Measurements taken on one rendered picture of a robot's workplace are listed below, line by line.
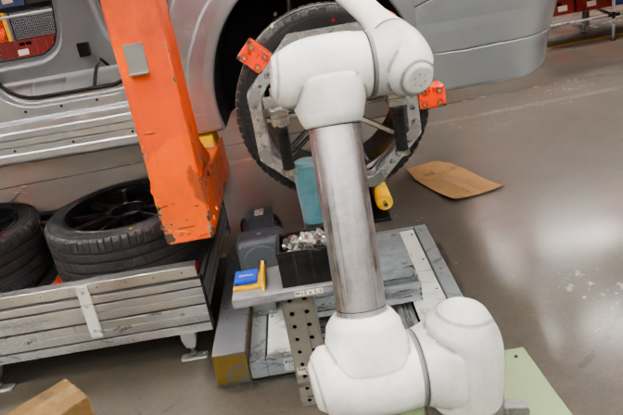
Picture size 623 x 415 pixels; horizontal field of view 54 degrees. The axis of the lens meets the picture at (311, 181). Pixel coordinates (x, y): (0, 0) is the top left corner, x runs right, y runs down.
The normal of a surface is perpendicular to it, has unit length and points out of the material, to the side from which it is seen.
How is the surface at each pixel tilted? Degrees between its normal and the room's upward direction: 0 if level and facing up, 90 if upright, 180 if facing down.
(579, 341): 0
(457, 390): 90
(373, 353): 69
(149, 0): 90
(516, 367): 4
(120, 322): 90
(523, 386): 4
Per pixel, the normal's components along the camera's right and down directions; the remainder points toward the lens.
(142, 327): 0.04, 0.35
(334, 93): 0.10, 0.12
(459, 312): 0.00, -0.95
